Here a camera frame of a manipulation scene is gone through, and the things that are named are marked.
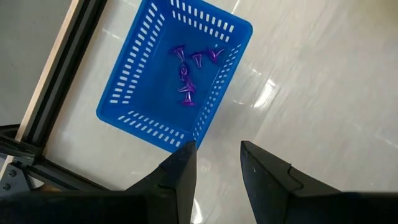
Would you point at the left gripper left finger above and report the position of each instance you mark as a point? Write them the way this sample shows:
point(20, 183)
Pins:
point(177, 180)

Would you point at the blue plastic basket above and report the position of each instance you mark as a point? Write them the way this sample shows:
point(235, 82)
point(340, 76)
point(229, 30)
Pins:
point(146, 105)

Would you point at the black aluminium table frame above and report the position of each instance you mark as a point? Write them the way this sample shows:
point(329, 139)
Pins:
point(66, 62)

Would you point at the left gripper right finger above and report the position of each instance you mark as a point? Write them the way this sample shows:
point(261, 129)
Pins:
point(267, 186)

